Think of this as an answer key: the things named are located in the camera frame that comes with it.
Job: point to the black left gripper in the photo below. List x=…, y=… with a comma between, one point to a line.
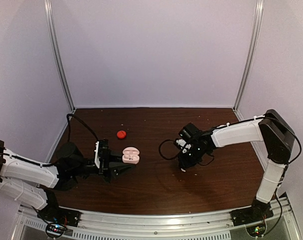
x=109, y=164

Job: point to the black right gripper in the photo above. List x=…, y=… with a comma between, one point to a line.
x=184, y=164

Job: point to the white oval charging case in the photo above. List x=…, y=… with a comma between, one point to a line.
x=135, y=155

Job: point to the red round earbud charging case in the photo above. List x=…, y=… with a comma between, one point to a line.
x=121, y=134

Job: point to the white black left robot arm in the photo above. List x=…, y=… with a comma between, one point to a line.
x=31, y=181

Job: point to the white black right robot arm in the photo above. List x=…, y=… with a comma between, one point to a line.
x=268, y=129

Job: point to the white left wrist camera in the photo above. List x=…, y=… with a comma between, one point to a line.
x=96, y=155

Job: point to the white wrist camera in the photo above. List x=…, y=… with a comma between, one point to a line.
x=96, y=155
x=182, y=145

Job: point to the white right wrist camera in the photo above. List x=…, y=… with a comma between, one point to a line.
x=182, y=145

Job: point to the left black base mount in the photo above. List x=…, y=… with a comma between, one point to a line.
x=52, y=212

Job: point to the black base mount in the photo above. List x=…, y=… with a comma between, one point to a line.
x=256, y=212
x=52, y=212

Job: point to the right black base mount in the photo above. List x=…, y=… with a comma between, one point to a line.
x=256, y=212

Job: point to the aluminium front rail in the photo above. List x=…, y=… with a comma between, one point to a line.
x=215, y=225

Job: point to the right aluminium frame post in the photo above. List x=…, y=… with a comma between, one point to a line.
x=255, y=33

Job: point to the aluminium frame post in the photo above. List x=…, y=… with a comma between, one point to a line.
x=255, y=33
x=56, y=54

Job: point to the left aluminium frame post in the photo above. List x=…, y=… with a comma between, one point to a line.
x=56, y=54

